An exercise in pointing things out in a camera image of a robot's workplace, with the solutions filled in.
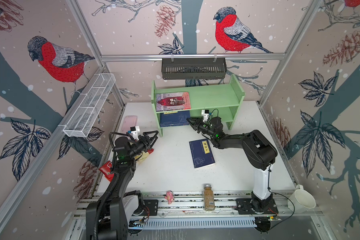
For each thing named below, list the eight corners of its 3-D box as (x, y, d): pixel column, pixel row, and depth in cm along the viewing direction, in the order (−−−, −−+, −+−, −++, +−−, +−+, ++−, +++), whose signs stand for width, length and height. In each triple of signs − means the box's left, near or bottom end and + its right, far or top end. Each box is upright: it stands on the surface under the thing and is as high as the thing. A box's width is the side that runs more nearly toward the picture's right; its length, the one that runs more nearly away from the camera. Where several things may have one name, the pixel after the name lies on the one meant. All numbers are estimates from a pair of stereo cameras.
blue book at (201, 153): (194, 168, 89) (194, 166, 87) (188, 143, 100) (188, 141, 98) (215, 164, 90) (216, 162, 88) (207, 140, 101) (208, 138, 99)
